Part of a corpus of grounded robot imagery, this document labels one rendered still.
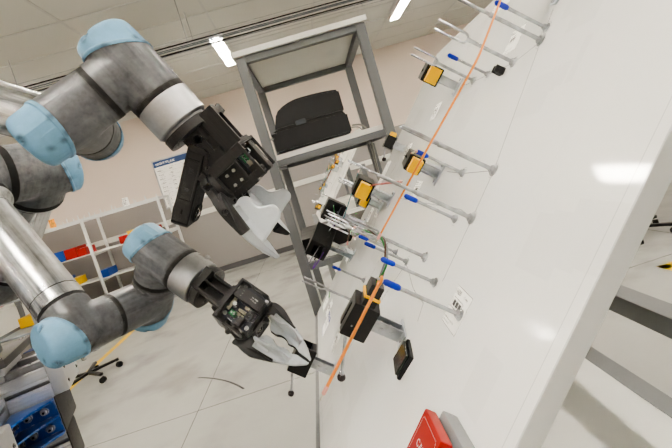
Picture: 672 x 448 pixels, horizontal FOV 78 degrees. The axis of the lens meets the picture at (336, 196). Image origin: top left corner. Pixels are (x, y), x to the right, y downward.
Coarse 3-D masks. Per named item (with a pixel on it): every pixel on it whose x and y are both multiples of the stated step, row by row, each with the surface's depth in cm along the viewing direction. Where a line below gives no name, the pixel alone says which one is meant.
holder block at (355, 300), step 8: (352, 296) 63; (360, 296) 62; (352, 304) 61; (360, 304) 59; (344, 312) 63; (352, 312) 60; (360, 312) 60; (368, 312) 60; (376, 312) 59; (344, 320) 61; (352, 320) 60; (368, 320) 60; (376, 320) 60; (344, 328) 60; (352, 328) 60; (360, 328) 60; (368, 328) 60; (360, 336) 61
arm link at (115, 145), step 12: (0, 84) 58; (12, 84) 59; (0, 96) 57; (12, 96) 57; (24, 96) 58; (0, 108) 57; (12, 108) 57; (0, 120) 57; (0, 132) 59; (120, 132) 65; (108, 144) 60; (120, 144) 65; (84, 156) 62; (96, 156) 62; (108, 156) 65
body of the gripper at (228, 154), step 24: (192, 120) 52; (216, 120) 53; (168, 144) 54; (192, 144) 54; (216, 144) 55; (240, 144) 52; (216, 168) 53; (240, 168) 53; (264, 168) 56; (240, 192) 55
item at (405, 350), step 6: (408, 342) 57; (402, 348) 57; (408, 348) 56; (396, 354) 58; (402, 354) 56; (408, 354) 55; (396, 360) 57; (402, 360) 55; (408, 360) 55; (396, 366) 56; (402, 366) 55; (408, 366) 55; (396, 372) 56; (402, 372) 55
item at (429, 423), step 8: (424, 416) 38; (432, 416) 38; (424, 424) 38; (432, 424) 37; (440, 424) 37; (416, 432) 39; (424, 432) 37; (432, 432) 36; (440, 432) 36; (416, 440) 38; (424, 440) 37; (432, 440) 35; (440, 440) 34; (448, 440) 35
